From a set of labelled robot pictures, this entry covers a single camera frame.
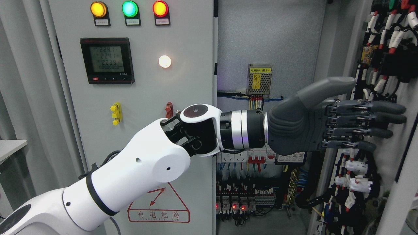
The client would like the grey robotic left hand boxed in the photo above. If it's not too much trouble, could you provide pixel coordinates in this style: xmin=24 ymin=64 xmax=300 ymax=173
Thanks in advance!
xmin=267 ymin=76 xmax=407 ymax=156

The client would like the grey cabinet door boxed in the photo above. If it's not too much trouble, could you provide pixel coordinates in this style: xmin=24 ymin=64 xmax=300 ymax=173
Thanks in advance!
xmin=307 ymin=0 xmax=418 ymax=235
xmin=49 ymin=0 xmax=216 ymax=235

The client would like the black surge protector block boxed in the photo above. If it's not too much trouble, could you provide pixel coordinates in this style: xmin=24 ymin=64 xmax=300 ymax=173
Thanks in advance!
xmin=275 ymin=152 xmax=306 ymax=165

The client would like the white socket breaker row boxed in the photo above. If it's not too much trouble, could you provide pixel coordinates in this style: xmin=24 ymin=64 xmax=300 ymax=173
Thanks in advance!
xmin=216 ymin=145 xmax=276 ymax=164

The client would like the metal mesh power supply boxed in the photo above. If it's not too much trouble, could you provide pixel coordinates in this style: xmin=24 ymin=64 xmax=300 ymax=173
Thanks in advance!
xmin=247 ymin=64 xmax=273 ymax=98

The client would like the relay and terminal row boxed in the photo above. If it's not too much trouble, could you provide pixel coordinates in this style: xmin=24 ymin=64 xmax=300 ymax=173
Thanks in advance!
xmin=215 ymin=178 xmax=281 ymax=217

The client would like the white lit indicator lamp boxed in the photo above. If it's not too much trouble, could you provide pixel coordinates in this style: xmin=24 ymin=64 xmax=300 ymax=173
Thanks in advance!
xmin=158 ymin=55 xmax=172 ymax=68

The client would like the red electric hazard sticker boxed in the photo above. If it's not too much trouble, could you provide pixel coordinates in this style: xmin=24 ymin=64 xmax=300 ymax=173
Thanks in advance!
xmin=127 ymin=183 xmax=190 ymax=223

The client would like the red indicator light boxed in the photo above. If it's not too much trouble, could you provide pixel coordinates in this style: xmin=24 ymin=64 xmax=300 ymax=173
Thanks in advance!
xmin=152 ymin=0 xmax=171 ymax=26

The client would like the black digital power meter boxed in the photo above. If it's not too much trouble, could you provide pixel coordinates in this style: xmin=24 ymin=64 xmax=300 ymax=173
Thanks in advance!
xmin=80 ymin=37 xmax=135 ymax=85

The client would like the green indicator light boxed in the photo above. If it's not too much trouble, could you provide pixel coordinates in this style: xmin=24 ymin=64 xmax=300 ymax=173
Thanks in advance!
xmin=121 ymin=0 xmax=141 ymax=26

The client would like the yellow indicator light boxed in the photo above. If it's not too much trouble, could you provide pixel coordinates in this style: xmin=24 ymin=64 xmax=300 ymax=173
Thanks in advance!
xmin=90 ymin=1 xmax=111 ymax=26

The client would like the grey curtain left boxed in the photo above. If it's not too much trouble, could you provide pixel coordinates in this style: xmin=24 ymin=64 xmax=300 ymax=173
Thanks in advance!
xmin=1 ymin=0 xmax=88 ymax=210

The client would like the white desk corner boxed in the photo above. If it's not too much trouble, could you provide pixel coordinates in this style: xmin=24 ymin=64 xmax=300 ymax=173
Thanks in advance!
xmin=0 ymin=139 xmax=27 ymax=164

